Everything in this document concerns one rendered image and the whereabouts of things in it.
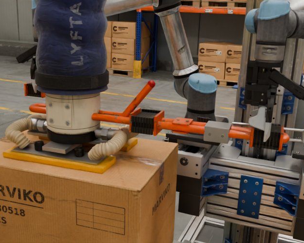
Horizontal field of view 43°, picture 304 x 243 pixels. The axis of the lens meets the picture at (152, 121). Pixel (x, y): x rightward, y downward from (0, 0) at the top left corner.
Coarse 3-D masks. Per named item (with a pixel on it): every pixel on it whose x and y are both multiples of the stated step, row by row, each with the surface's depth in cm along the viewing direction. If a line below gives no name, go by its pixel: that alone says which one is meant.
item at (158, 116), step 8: (136, 112) 118; (144, 112) 120; (152, 112) 121; (160, 112) 116; (136, 120) 113; (144, 120) 112; (152, 120) 112; (160, 120) 116; (136, 128) 114; (144, 128) 113; (152, 128) 113
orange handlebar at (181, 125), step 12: (36, 108) 126; (96, 120) 120; (108, 120) 118; (120, 120) 117; (168, 120) 117; (180, 120) 114; (192, 120) 115; (180, 132) 112; (192, 132) 111; (240, 132) 107
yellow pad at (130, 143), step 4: (40, 136) 137; (128, 140) 133; (132, 140) 134; (136, 140) 135; (84, 144) 132; (88, 144) 132; (92, 144) 131; (124, 144) 130; (128, 144) 130; (132, 144) 131; (124, 148) 128; (128, 148) 128
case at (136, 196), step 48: (0, 144) 131; (144, 144) 136; (0, 192) 117; (48, 192) 111; (96, 192) 106; (144, 192) 105; (0, 240) 122; (48, 240) 116; (96, 240) 110; (144, 240) 110
